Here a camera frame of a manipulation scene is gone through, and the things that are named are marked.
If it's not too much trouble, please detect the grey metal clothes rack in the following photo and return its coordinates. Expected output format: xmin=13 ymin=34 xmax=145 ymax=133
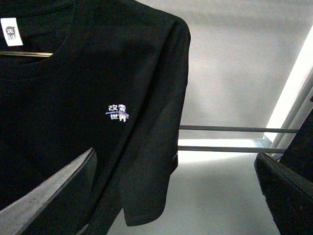
xmin=178 ymin=85 xmax=313 ymax=155

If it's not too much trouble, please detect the metal clothes hanger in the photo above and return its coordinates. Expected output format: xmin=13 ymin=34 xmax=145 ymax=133
xmin=0 ymin=51 xmax=53 ymax=58

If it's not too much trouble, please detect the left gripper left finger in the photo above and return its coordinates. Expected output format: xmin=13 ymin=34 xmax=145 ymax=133
xmin=0 ymin=148 xmax=97 ymax=235

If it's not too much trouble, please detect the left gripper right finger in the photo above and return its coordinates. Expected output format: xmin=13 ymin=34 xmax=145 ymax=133
xmin=254 ymin=153 xmax=313 ymax=235

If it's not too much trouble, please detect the black printed t-shirt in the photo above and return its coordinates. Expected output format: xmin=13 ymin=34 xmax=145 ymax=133
xmin=0 ymin=0 xmax=191 ymax=235

